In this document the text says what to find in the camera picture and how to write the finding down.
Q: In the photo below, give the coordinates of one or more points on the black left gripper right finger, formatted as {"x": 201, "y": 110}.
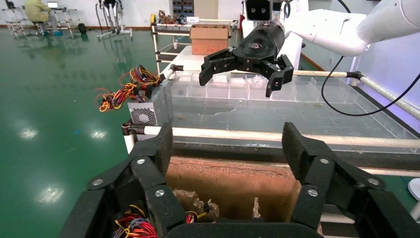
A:
{"x": 315, "y": 174}

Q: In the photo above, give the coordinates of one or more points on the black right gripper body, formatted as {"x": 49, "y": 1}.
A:
{"x": 262, "y": 42}

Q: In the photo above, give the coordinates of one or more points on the clean brown cardboard box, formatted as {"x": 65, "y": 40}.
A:
{"x": 210, "y": 41}

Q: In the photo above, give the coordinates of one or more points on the red object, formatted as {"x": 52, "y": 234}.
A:
{"x": 242, "y": 23}

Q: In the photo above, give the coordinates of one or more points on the white pipe storage rack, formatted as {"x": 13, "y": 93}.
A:
{"x": 170, "y": 34}

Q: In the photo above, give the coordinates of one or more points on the black wheel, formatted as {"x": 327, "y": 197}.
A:
{"x": 82, "y": 28}

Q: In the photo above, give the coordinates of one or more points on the beige door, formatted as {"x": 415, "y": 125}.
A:
{"x": 206, "y": 9}

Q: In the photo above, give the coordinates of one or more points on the seated person in yellow jacket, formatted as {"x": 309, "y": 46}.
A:
{"x": 34, "y": 11}

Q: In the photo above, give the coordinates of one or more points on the brown tangled parts pile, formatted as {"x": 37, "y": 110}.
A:
{"x": 164, "y": 18}

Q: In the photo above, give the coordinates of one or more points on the robot on white stand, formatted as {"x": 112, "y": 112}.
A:
{"x": 113, "y": 13}

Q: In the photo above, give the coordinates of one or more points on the white pipe desk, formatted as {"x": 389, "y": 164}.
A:
{"x": 62, "y": 10}

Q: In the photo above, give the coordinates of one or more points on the open laptop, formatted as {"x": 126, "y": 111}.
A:
{"x": 52, "y": 5}

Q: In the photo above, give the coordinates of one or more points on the clear acrylic divider tray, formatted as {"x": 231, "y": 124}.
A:
{"x": 262, "y": 115}

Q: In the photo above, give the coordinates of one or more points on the white label sign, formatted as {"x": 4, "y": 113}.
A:
{"x": 192, "y": 19}

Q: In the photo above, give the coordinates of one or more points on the worn brown cardboard box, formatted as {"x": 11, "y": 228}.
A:
{"x": 229, "y": 184}

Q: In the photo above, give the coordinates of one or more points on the yellow item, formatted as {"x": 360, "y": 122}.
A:
{"x": 153, "y": 19}

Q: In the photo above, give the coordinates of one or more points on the silver power supply unit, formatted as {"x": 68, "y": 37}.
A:
{"x": 144, "y": 113}

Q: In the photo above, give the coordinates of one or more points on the white pipe shelf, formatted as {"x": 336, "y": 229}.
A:
{"x": 13, "y": 23}

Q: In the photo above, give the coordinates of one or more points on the white stand base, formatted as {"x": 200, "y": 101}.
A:
{"x": 415, "y": 189}

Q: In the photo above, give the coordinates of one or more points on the dark bin shelf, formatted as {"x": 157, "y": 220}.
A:
{"x": 182, "y": 6}

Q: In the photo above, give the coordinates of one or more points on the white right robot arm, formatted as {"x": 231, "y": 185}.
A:
{"x": 338, "y": 29}

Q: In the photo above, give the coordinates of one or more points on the black stool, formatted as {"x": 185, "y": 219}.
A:
{"x": 38, "y": 23}

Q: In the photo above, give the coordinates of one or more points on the small white cup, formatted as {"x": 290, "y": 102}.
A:
{"x": 175, "y": 45}

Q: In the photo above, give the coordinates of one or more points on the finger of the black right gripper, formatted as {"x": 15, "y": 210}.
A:
{"x": 218, "y": 62}
{"x": 282, "y": 75}

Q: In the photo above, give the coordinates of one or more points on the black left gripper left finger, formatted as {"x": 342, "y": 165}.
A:
{"x": 147, "y": 177}

